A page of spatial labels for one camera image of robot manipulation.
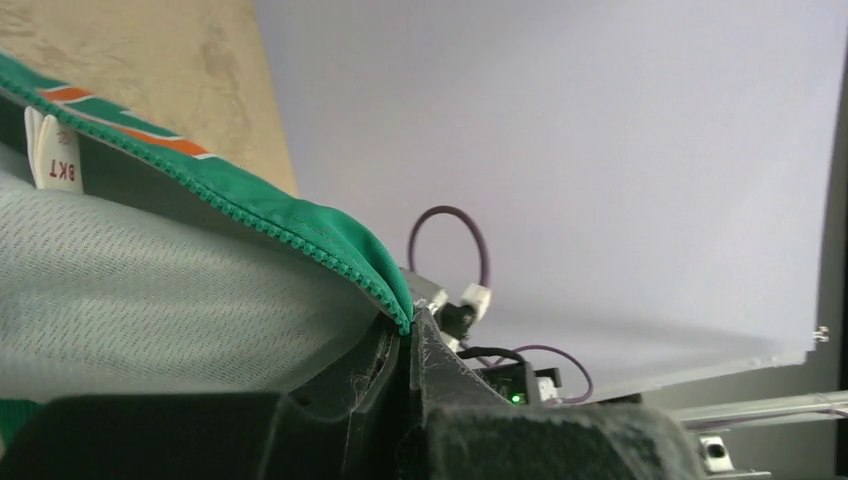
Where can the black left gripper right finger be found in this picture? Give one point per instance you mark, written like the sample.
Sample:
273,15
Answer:
462,429

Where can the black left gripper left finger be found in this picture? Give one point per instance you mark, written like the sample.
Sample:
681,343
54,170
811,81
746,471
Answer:
321,430

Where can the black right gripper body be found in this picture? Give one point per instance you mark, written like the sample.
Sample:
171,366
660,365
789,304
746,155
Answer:
513,377

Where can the green zip-up jacket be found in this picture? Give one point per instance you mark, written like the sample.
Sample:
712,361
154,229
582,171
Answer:
135,261

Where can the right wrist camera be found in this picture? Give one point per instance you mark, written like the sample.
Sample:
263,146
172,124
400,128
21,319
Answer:
455,320

